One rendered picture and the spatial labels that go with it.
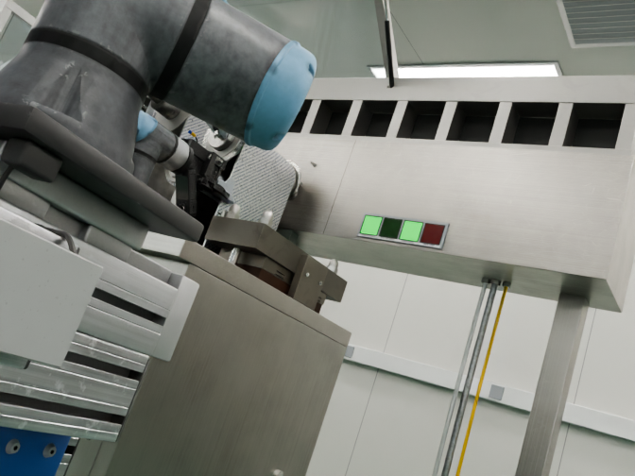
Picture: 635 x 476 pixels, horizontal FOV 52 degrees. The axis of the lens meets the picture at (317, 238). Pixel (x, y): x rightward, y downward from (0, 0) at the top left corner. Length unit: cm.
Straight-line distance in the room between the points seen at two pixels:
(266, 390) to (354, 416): 282
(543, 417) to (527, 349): 235
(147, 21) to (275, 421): 108
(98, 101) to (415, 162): 129
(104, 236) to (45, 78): 14
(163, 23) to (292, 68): 13
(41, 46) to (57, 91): 5
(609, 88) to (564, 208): 32
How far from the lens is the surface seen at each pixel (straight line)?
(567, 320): 168
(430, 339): 417
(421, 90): 192
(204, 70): 65
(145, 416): 125
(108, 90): 61
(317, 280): 162
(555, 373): 166
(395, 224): 172
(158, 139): 144
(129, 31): 64
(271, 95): 66
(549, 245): 158
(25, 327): 43
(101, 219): 61
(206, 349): 131
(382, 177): 182
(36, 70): 61
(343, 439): 429
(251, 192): 171
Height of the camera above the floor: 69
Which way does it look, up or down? 14 degrees up
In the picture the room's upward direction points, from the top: 19 degrees clockwise
